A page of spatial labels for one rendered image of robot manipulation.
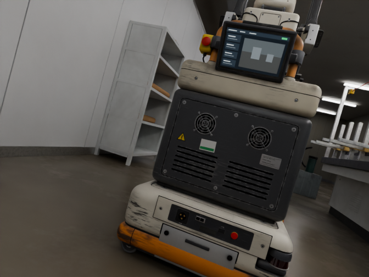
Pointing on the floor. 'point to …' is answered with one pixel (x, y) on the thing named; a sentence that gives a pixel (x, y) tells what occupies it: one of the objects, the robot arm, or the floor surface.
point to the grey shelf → (141, 92)
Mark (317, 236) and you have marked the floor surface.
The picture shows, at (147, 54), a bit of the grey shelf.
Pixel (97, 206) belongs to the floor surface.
